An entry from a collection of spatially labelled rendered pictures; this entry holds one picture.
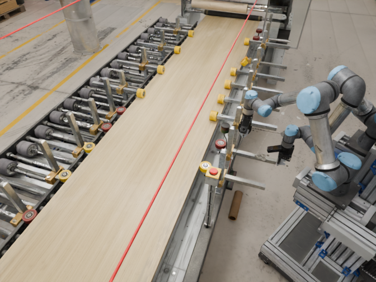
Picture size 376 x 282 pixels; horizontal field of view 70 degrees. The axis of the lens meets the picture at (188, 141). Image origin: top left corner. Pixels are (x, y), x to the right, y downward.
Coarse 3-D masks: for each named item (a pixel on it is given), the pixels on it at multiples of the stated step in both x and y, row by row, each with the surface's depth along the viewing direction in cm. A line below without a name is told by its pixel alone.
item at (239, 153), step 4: (224, 148) 202; (236, 152) 199; (240, 152) 199; (244, 152) 199; (248, 152) 199; (244, 156) 199; (248, 156) 198; (252, 156) 197; (260, 160) 197; (268, 160) 194; (272, 160) 194; (276, 160) 194
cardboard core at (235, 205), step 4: (236, 192) 268; (240, 192) 268; (236, 196) 264; (240, 196) 265; (236, 200) 261; (240, 200) 263; (232, 204) 259; (236, 204) 258; (232, 208) 255; (236, 208) 255; (232, 212) 252; (236, 212) 252; (228, 216) 252; (232, 216) 249; (236, 216) 250
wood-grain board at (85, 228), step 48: (192, 48) 316; (240, 48) 316; (192, 96) 244; (144, 144) 199; (192, 144) 199; (96, 192) 168; (144, 192) 168; (48, 240) 146; (96, 240) 146; (144, 240) 146
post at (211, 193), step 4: (208, 188) 147; (212, 188) 146; (208, 192) 149; (212, 192) 148; (208, 196) 152; (212, 196) 151; (208, 200) 154; (212, 200) 153; (208, 204) 157; (212, 204) 156; (208, 208) 160; (212, 208) 159; (208, 212) 161; (212, 212) 164; (208, 216) 164; (208, 220) 168; (212, 220) 174; (204, 224) 173; (208, 224) 172
